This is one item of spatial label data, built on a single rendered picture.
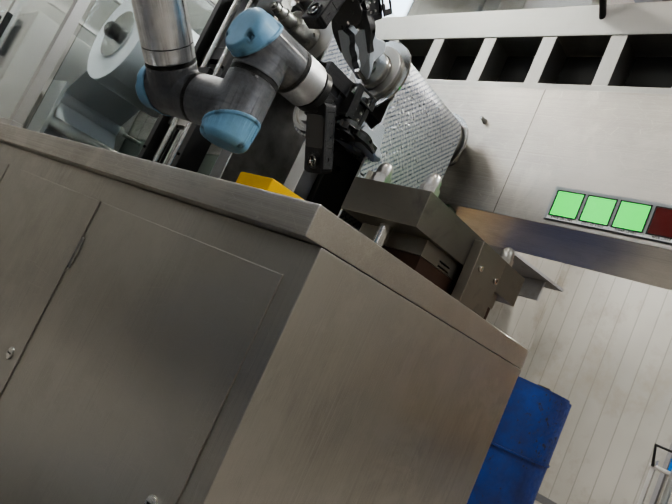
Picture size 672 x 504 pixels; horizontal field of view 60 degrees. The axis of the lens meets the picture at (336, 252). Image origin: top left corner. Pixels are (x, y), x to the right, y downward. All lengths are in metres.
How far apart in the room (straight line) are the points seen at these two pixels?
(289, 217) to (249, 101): 0.24
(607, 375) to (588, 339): 0.48
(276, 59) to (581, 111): 0.69
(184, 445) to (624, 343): 6.72
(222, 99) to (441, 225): 0.38
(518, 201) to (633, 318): 6.09
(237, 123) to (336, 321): 0.31
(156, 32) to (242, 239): 0.32
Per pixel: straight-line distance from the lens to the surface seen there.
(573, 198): 1.22
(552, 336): 7.61
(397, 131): 1.12
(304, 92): 0.91
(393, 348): 0.81
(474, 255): 1.01
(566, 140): 1.29
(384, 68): 1.12
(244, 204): 0.72
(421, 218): 0.88
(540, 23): 1.51
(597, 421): 7.15
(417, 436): 0.95
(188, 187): 0.83
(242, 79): 0.85
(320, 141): 0.96
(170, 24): 0.89
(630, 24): 1.42
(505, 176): 1.30
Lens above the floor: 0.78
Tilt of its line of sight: 7 degrees up
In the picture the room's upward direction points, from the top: 25 degrees clockwise
